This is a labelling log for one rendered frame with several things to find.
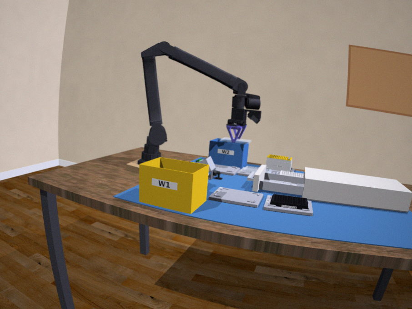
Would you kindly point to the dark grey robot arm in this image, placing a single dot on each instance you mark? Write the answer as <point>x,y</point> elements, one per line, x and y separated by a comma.
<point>157,135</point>

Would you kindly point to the blue open-top bin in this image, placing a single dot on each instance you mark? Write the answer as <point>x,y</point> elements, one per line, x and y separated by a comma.
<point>228,153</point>

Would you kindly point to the yellow open-top bin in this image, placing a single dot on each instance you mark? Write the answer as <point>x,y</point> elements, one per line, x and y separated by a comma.
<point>173,184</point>

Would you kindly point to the blue bench mat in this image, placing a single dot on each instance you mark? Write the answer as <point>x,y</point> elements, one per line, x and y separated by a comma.
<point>330,221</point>

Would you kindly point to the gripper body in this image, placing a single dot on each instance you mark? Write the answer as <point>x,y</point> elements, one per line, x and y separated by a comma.
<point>233,120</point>

